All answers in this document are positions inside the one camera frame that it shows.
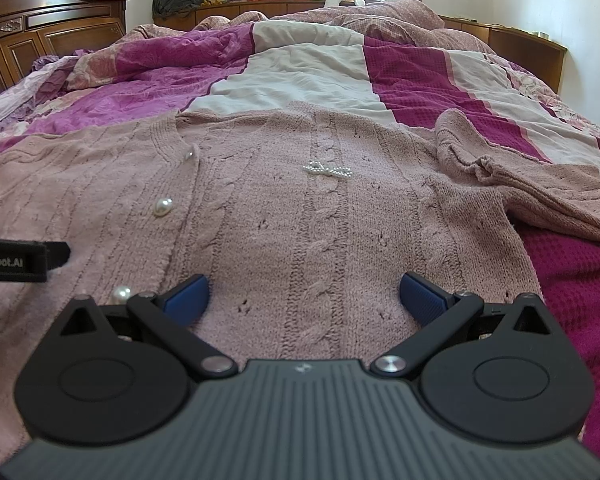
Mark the wooden footboard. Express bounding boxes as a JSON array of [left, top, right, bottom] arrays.
[[439, 14, 568, 93]]

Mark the dark wooden headboard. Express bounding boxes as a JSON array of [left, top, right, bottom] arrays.
[[0, 0, 128, 93]]

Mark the magenta patchwork bed quilt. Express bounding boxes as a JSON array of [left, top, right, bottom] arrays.
[[0, 25, 600, 456]]

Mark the pink crumpled blanket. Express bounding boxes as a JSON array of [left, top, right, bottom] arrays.
[[192, 0, 494, 54]]

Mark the pink knit cardigan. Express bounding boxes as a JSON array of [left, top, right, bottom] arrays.
[[0, 104, 600, 462]]

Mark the wooden side ledge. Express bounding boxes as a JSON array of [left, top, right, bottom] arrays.
[[154, 0, 325, 32]]

